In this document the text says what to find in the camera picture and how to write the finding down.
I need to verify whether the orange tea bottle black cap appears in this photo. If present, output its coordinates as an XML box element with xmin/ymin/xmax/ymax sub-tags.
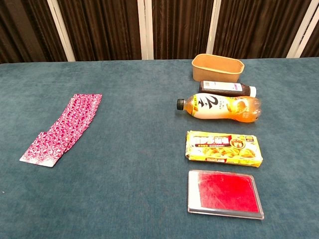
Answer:
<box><xmin>176</xmin><ymin>92</ymin><xmax>262</xmax><ymax>124</ymax></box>

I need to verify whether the dark bottle white cap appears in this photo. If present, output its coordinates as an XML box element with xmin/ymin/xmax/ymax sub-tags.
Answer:
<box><xmin>198</xmin><ymin>80</ymin><xmax>257</xmax><ymax>98</ymax></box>

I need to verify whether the yellow snack package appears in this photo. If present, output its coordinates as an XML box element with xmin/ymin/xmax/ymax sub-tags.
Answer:
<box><xmin>184</xmin><ymin>129</ymin><xmax>264</xmax><ymax>168</ymax></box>

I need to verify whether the orange plastic container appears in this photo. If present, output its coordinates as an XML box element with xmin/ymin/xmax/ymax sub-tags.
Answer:
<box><xmin>191</xmin><ymin>54</ymin><xmax>245</xmax><ymax>83</ymax></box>

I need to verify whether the pink patterned long cloth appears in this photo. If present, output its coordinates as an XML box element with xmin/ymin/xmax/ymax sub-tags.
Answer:
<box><xmin>48</xmin><ymin>93</ymin><xmax>103</xmax><ymax>154</ymax></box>

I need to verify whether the clear case with red card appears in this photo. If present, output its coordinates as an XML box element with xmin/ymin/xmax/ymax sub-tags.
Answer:
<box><xmin>186</xmin><ymin>169</ymin><xmax>265</xmax><ymax>220</ymax></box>

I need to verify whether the dark brown curtain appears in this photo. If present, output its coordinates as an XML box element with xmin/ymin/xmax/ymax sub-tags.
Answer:
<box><xmin>0</xmin><ymin>0</ymin><xmax>319</xmax><ymax>64</ymax></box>

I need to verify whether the white frame post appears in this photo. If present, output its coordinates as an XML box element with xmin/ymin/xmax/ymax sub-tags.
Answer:
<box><xmin>46</xmin><ymin>0</ymin><xmax>76</xmax><ymax>62</ymax></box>
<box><xmin>137</xmin><ymin>0</ymin><xmax>154</xmax><ymax>60</ymax></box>
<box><xmin>286</xmin><ymin>0</ymin><xmax>315</xmax><ymax>59</ymax></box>
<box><xmin>205</xmin><ymin>0</ymin><xmax>223</xmax><ymax>60</ymax></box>

